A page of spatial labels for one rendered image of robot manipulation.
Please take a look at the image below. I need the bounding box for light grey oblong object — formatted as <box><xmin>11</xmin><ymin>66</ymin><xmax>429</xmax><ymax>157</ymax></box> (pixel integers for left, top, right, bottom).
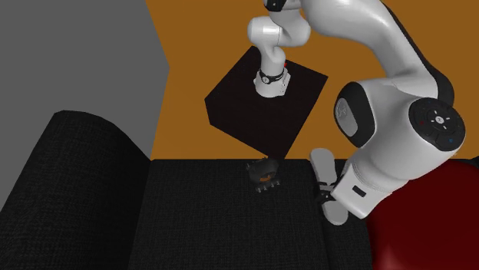
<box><xmin>309</xmin><ymin>147</ymin><xmax>350</xmax><ymax>227</ymax></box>

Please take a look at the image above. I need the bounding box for black sofa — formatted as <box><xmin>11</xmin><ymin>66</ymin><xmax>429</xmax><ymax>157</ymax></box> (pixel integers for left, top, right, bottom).
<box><xmin>0</xmin><ymin>110</ymin><xmax>479</xmax><ymax>270</ymax></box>

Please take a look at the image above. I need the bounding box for black and orange toy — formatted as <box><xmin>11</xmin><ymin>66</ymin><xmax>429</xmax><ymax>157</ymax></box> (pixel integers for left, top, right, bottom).
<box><xmin>246</xmin><ymin>157</ymin><xmax>282</xmax><ymax>194</ymax></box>

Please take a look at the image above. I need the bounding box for dark red cushion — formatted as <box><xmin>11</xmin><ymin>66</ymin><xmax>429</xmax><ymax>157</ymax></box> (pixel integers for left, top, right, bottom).
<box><xmin>364</xmin><ymin>158</ymin><xmax>479</xmax><ymax>270</ymax></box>

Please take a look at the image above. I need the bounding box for black robot stand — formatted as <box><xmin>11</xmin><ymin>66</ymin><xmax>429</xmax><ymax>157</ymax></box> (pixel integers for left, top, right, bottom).
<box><xmin>203</xmin><ymin>45</ymin><xmax>329</xmax><ymax>160</ymax></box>

